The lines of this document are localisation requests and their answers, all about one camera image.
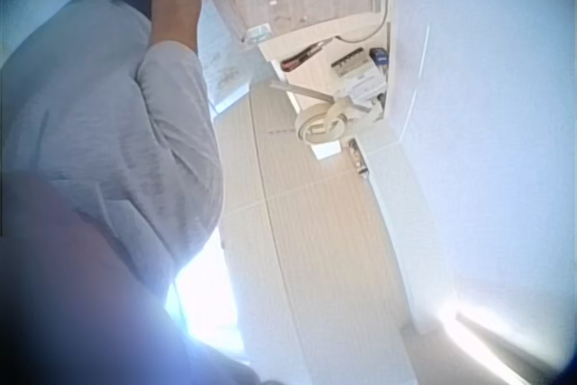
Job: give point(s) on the small dark tool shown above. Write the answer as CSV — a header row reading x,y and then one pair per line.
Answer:
x,y
359,158

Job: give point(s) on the white under-table shelf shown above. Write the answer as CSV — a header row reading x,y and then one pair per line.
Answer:
x,y
324,65

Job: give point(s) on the red and black hand tool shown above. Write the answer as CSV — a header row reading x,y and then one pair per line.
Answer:
x,y
303,57

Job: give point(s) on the grey electrical breaker box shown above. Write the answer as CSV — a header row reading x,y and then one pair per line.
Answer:
x,y
357,75

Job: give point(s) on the white paper sheet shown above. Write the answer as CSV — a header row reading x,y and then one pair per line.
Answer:
x,y
221,60

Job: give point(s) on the green and white label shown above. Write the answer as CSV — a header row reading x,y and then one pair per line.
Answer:
x,y
258,33

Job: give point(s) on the small blue box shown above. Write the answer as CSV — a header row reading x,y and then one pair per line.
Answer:
x,y
379,57

